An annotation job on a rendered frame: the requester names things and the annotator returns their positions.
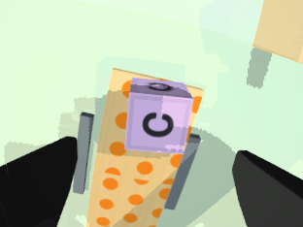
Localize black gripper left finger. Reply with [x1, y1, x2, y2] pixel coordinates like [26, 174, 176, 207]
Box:
[0, 136, 78, 227]

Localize pale orange polka-dotted strip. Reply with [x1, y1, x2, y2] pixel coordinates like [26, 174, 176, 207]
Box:
[85, 68, 183, 227]

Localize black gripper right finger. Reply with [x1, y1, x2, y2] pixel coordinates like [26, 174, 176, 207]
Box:
[232, 149, 303, 227]

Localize purple cube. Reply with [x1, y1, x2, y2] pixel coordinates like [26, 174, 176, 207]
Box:
[124, 78, 193, 155]

